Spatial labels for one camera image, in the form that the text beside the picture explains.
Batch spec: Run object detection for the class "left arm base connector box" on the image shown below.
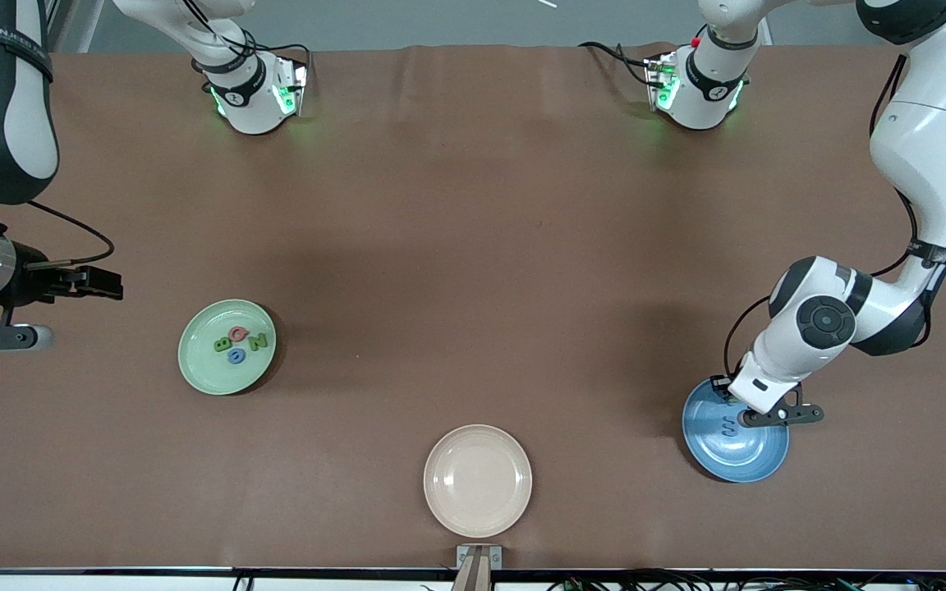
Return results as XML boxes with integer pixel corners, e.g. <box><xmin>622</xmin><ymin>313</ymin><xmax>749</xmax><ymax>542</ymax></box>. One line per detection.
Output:
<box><xmin>645</xmin><ymin>53</ymin><xmax>679</xmax><ymax>112</ymax></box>

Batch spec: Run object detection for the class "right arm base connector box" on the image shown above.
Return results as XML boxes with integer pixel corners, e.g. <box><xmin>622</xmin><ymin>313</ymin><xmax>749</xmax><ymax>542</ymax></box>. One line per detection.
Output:
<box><xmin>272</xmin><ymin>53</ymin><xmax>310</xmax><ymax>116</ymax></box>

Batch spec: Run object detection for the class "blue plate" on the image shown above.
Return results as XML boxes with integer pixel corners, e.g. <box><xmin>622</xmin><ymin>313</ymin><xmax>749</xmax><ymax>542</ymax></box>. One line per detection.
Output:
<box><xmin>681</xmin><ymin>376</ymin><xmax>791</xmax><ymax>483</ymax></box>

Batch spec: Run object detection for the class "light green plate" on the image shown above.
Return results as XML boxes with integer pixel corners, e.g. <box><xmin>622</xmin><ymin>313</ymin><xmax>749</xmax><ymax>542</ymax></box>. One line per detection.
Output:
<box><xmin>177</xmin><ymin>299</ymin><xmax>278</xmax><ymax>396</ymax></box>

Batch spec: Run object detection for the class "black table edge strip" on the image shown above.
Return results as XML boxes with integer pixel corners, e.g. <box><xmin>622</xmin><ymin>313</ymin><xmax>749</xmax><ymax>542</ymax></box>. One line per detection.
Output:
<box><xmin>0</xmin><ymin>566</ymin><xmax>946</xmax><ymax>575</ymax></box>

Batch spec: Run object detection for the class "beige plate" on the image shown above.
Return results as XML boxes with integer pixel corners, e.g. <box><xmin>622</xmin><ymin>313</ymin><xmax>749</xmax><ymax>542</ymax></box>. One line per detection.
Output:
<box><xmin>423</xmin><ymin>424</ymin><xmax>534</xmax><ymax>539</ymax></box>

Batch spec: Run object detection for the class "brown table cover sheet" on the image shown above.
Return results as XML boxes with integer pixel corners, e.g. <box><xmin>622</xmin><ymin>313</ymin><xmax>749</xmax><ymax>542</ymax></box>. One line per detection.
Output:
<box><xmin>0</xmin><ymin>43</ymin><xmax>946</xmax><ymax>571</ymax></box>

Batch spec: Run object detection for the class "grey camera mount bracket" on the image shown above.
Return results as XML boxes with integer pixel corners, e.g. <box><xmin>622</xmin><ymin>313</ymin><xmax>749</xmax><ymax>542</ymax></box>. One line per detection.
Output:
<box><xmin>450</xmin><ymin>544</ymin><xmax>503</xmax><ymax>591</ymax></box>

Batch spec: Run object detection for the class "black left arm base cable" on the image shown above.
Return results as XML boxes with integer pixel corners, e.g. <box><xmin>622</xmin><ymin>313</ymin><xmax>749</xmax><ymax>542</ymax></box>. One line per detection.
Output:
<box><xmin>578</xmin><ymin>41</ymin><xmax>654</xmax><ymax>83</ymax></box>

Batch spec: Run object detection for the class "black arm base cable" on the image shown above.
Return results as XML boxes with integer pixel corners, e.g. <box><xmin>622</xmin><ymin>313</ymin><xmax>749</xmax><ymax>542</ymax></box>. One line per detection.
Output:
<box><xmin>190</xmin><ymin>0</ymin><xmax>314</xmax><ymax>79</ymax></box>
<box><xmin>578</xmin><ymin>41</ymin><xmax>654</xmax><ymax>83</ymax></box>

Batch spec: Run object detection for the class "black right arm base cable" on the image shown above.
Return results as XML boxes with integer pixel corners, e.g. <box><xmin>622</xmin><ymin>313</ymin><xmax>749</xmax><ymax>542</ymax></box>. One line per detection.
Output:
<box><xmin>190</xmin><ymin>0</ymin><xmax>314</xmax><ymax>79</ymax></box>

